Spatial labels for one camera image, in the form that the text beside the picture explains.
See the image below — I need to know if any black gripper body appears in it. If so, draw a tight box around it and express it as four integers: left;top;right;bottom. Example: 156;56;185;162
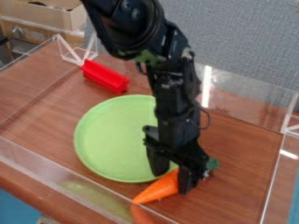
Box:
143;125;212;178

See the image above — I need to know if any clear acrylic triangle bracket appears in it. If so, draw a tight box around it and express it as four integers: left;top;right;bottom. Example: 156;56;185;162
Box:
57;33;99;67

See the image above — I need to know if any red plastic block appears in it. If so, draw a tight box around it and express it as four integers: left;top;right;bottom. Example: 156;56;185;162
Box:
81;59;130;95

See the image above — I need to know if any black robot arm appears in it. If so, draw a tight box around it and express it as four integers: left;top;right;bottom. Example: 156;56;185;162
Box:
81;0;212;194

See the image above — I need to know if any orange toy carrot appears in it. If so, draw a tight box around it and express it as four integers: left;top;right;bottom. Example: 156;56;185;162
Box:
133;168;180;205

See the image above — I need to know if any clear acrylic tray wall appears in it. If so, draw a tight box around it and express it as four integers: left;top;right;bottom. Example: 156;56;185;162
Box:
0;40;299;224

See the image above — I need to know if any green round plate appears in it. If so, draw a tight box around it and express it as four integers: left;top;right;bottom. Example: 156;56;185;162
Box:
74;94;181;184

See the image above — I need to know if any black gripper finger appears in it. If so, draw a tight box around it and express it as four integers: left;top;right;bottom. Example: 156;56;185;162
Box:
146;146;173;177
178;164;205;195

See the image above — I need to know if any cardboard box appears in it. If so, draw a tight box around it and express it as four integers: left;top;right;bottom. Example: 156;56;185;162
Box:
0;0;87;31

